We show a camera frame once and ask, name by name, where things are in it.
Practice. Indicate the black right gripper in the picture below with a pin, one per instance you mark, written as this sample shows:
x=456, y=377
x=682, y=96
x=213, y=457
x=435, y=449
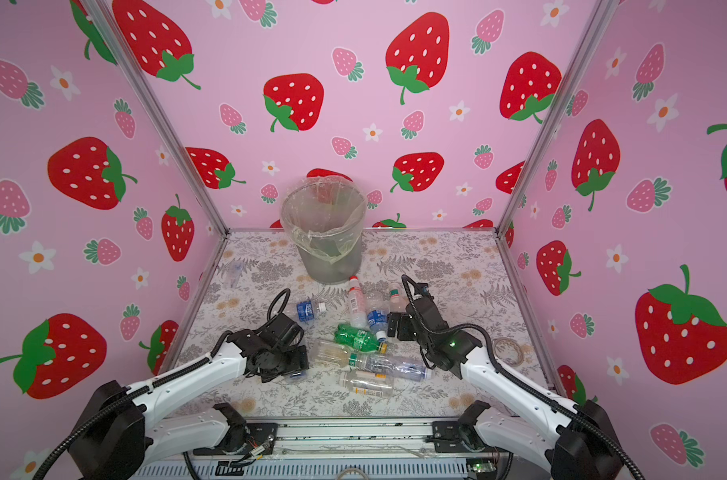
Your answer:
x=401, y=329

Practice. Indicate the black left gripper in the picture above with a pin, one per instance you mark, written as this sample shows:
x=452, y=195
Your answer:
x=301, y=361

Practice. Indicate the clear bottle green label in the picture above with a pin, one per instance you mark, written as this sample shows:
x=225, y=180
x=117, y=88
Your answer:
x=397, y=301

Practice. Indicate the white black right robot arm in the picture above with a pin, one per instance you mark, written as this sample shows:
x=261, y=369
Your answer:
x=568, y=440

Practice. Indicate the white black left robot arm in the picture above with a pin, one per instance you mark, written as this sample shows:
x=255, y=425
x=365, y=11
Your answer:
x=124, y=428

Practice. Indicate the silver mesh waste bin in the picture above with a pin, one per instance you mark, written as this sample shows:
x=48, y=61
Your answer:
x=336, y=273

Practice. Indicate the clear green bin liner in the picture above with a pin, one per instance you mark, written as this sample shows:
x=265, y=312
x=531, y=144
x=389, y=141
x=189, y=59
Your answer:
x=324, y=216

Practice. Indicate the Pocari Sweat bottle lying apart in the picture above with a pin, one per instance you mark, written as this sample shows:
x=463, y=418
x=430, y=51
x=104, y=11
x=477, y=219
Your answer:
x=310, y=309

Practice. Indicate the clear bottle blue cap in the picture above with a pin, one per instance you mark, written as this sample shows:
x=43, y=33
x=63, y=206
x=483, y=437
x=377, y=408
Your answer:
x=394, y=366

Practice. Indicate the clear bottle yellow label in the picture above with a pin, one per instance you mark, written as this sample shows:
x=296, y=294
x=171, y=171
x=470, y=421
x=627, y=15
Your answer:
x=327, y=353

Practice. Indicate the Pocari Sweat bottle in pile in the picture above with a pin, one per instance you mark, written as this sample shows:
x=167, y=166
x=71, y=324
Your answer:
x=377, y=311

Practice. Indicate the green Sprite bottle yellow cap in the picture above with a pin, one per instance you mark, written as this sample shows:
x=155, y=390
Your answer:
x=359, y=339

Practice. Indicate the clear tea bottle front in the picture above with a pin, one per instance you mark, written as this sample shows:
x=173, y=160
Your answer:
x=367, y=383

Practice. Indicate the white bottle red cap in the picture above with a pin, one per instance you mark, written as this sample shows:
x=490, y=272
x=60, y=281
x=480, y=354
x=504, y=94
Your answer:
x=356, y=304

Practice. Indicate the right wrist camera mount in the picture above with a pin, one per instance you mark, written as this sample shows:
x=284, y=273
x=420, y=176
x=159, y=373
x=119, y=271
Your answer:
x=420, y=290

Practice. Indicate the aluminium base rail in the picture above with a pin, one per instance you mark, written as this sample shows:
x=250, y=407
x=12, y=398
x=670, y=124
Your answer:
x=344, y=448

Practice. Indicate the aluminium frame post right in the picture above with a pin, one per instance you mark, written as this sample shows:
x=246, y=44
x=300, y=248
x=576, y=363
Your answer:
x=594, y=31

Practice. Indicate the aluminium frame post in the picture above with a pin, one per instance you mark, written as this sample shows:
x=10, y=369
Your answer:
x=108, y=28
x=594, y=31

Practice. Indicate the aluminium frame post left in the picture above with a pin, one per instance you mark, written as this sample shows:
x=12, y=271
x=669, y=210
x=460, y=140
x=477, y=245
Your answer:
x=108, y=28

